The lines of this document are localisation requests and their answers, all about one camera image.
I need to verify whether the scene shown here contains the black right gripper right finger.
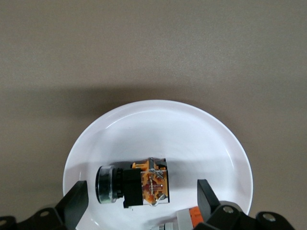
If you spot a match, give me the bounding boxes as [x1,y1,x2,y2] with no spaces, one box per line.
[193,179,295,230]

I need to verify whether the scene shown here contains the grey switch with green button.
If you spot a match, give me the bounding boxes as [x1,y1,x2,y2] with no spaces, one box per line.
[157,206,204,230]

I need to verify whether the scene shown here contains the orange black push-button switch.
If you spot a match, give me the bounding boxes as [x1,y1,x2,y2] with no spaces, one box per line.
[95,157,170,209]

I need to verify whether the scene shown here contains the pale pink round plate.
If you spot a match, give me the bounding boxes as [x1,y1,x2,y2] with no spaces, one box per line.
[62,100,254,230]

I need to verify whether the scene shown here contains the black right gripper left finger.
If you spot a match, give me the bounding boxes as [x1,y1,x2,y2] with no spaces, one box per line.
[0,181,89,230]

